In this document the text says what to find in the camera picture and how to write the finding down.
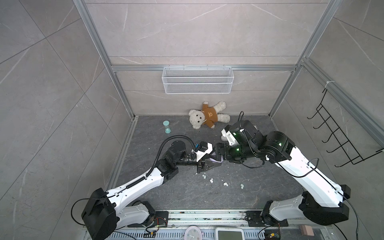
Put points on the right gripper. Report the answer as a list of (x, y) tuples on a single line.
[(226, 156)]

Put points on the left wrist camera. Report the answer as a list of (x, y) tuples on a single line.
[(202, 149)]

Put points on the white digital scale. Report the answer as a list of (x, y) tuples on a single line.
[(224, 233)]

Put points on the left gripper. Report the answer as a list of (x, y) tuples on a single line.
[(199, 162)]

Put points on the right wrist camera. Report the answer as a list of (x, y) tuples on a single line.
[(230, 137)]

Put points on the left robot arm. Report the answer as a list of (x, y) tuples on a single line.
[(109, 210)]

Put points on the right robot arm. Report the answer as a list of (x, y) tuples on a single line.
[(322, 201)]

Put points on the white wire mesh basket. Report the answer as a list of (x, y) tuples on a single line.
[(197, 80)]

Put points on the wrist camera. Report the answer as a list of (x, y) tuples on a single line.
[(230, 137), (202, 149)]

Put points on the purple earbud charging case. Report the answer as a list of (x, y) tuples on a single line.
[(215, 161)]

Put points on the black wall hook rack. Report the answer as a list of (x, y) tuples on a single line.
[(343, 142)]

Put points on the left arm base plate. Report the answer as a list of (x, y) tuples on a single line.
[(159, 218)]

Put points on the white teddy bear brown shirt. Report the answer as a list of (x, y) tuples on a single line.
[(208, 115)]

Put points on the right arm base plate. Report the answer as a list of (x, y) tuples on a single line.
[(258, 219)]

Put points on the pink block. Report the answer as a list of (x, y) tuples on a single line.
[(307, 230)]

